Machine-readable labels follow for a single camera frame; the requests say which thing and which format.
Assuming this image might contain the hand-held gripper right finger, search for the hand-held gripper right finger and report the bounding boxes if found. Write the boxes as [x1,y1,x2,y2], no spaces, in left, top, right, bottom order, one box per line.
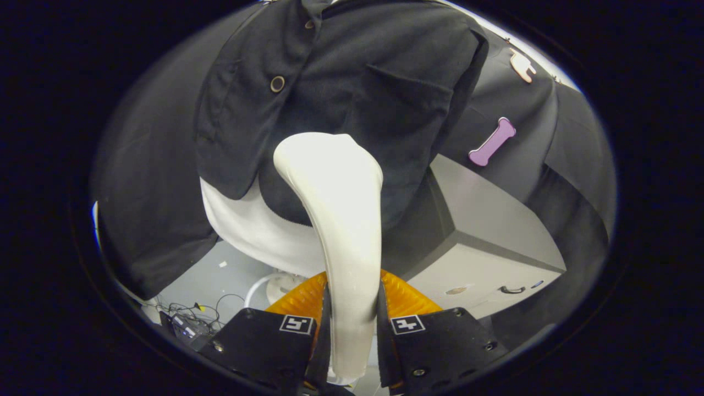
[377,269,509,394]

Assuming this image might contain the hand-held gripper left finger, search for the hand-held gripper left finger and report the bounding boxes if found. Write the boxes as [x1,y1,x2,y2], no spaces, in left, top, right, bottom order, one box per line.
[199,271,332,396]

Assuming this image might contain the black suit jacket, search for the black suit jacket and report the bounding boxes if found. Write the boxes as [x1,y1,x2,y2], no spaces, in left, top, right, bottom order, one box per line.
[194,0,490,232]

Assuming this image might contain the white mannequin stand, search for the white mannequin stand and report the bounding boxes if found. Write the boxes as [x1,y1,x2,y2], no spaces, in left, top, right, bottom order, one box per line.
[244,272,310,310]

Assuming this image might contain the dark electronic box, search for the dark electronic box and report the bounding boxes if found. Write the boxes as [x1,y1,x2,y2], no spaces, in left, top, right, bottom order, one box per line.
[161,311,214,348]

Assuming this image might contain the white mannequin torso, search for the white mannequin torso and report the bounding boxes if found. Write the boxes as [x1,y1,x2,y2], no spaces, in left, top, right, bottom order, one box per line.
[199,176,326,279]

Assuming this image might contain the beige cabinet with grey top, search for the beige cabinet with grey top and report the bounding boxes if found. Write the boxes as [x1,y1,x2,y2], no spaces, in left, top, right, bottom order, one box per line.
[384,154,567,321]

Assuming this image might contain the black backdrop cloth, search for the black backdrop cloth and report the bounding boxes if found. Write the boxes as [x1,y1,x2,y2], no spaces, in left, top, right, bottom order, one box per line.
[91,5,617,353]

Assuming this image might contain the thin black floor cables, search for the thin black floor cables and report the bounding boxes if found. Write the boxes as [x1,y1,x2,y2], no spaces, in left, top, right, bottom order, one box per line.
[144,294,246,332]

